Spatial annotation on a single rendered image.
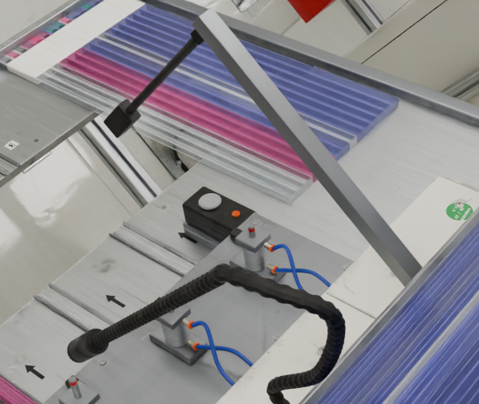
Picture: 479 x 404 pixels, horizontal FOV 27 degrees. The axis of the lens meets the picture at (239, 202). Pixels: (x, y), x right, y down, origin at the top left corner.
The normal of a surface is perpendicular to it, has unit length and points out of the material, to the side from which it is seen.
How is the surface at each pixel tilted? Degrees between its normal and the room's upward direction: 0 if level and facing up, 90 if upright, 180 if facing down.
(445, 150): 43
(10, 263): 0
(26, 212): 0
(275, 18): 90
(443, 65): 90
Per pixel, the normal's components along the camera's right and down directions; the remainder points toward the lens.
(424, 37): -0.65, 0.57
